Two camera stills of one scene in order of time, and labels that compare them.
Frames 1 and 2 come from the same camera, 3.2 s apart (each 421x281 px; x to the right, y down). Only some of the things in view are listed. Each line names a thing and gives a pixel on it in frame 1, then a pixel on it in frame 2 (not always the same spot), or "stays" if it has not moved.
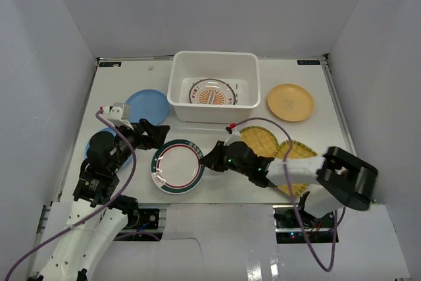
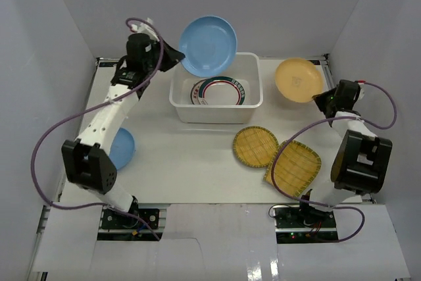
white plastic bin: (214, 87) stays
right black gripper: (213, 159) → (320, 99)
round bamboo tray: (261, 141) stays
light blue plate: (149, 104) → (209, 45)
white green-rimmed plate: (175, 168) → (221, 91)
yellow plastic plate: (290, 102) → (298, 79)
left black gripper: (142, 133) → (165, 59)
